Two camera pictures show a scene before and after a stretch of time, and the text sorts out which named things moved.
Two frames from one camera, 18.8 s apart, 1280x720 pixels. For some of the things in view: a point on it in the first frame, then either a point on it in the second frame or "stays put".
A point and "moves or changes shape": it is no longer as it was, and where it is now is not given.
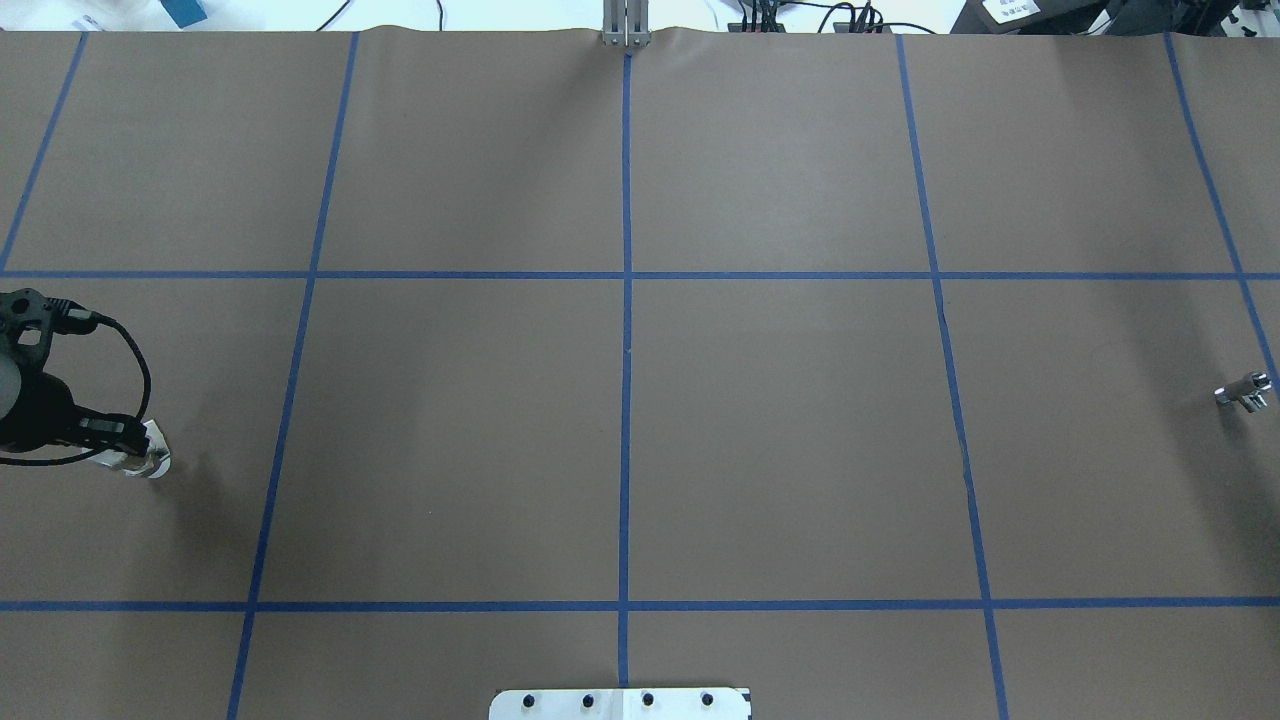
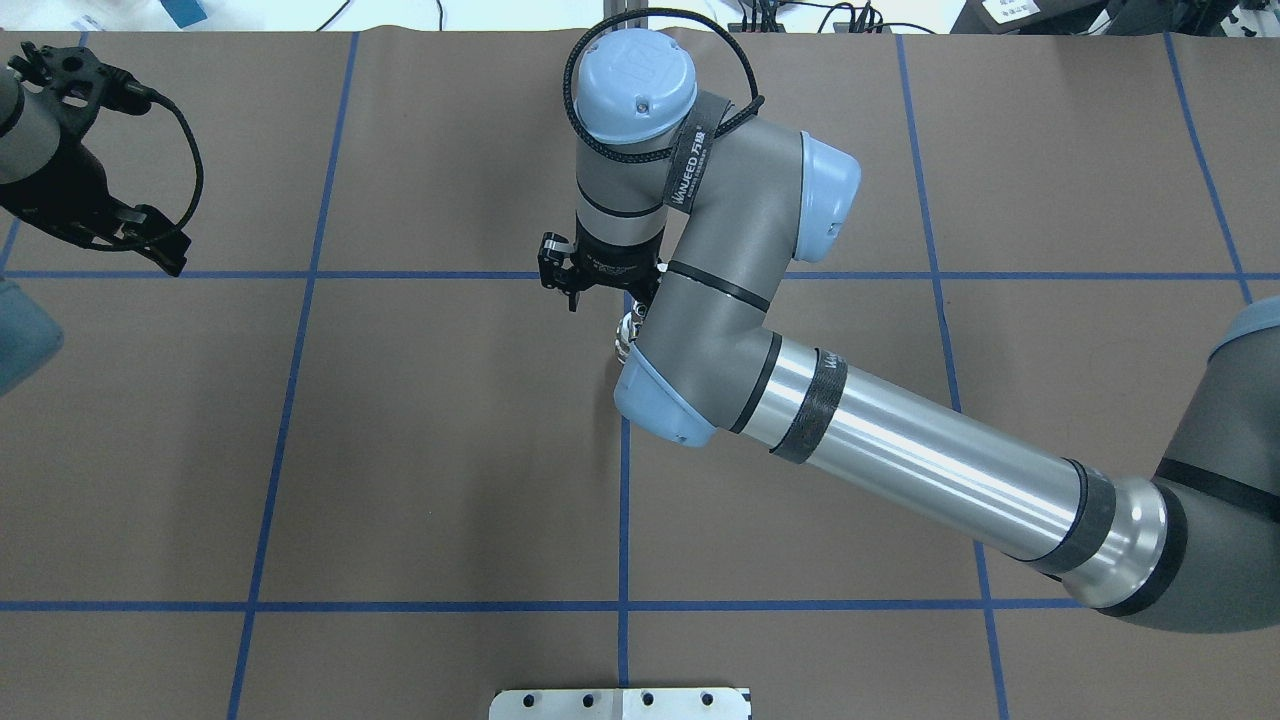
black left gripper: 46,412 → 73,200
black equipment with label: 1166,18 stays put
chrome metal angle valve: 1245,390 moves or changes shape
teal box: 184,12 stays put
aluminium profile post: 626,23 stays put
